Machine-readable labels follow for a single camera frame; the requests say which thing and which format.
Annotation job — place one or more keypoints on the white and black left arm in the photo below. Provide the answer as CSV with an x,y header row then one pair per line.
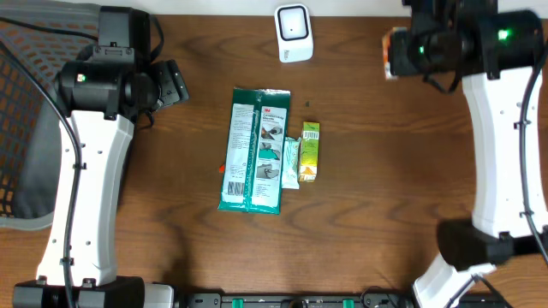
x,y
98,98

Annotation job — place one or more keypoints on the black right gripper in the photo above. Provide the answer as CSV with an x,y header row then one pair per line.
x,y
400,44

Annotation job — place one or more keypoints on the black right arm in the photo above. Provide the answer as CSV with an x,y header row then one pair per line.
x,y
497,59

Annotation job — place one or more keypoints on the green white 3M packet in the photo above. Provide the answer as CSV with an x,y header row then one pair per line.
x,y
252,180

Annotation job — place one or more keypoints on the small orange candy box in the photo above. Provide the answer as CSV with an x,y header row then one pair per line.
x,y
395,52

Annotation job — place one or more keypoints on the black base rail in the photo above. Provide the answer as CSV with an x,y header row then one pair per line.
x,y
371,298

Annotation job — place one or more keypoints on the green snack box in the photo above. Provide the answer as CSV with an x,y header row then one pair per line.
x,y
309,152

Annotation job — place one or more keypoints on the white teal wipes packet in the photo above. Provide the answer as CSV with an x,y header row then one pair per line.
x,y
290,163

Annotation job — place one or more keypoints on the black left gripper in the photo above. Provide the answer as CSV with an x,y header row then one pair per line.
x,y
176,89

